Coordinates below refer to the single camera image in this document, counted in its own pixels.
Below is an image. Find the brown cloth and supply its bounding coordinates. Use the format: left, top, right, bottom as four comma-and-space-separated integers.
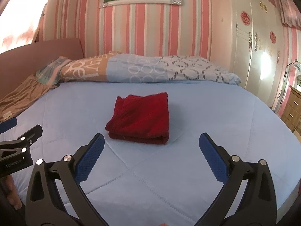
0, 74, 58, 120

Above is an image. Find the wooden drawer cabinet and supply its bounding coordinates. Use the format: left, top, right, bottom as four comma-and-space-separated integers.
281, 86, 301, 132

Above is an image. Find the pink curtain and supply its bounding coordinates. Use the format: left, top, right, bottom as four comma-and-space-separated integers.
276, 0, 301, 29

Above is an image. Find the red knit sweater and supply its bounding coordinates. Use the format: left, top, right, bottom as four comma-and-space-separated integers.
105, 92, 170, 145

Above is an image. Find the person's left hand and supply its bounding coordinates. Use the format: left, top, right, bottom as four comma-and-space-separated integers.
3, 175, 23, 209

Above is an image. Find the metal stand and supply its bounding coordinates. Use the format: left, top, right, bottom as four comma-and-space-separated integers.
279, 61, 301, 105

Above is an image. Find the pink headboard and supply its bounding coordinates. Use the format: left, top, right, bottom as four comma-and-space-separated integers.
0, 38, 85, 99

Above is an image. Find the rolled patterned quilt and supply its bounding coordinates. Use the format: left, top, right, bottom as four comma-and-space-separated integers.
58, 52, 242, 85

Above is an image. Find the plaid pillow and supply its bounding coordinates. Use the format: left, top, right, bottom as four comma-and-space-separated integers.
35, 56, 71, 85

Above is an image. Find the bright window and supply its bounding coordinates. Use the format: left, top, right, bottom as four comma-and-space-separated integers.
0, 0, 57, 52

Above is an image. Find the white wardrobe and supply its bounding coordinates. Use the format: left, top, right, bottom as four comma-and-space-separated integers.
209, 0, 286, 110

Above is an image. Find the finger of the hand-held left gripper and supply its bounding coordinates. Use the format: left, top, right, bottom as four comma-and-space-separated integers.
0, 124, 43, 157
0, 117, 18, 133

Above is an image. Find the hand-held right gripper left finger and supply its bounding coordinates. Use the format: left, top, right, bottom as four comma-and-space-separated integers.
25, 133, 106, 226

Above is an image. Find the light blue bed blanket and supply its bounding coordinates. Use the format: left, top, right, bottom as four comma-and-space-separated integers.
0, 80, 301, 226

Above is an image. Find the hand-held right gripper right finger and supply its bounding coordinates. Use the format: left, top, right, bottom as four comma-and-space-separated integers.
193, 132, 277, 226

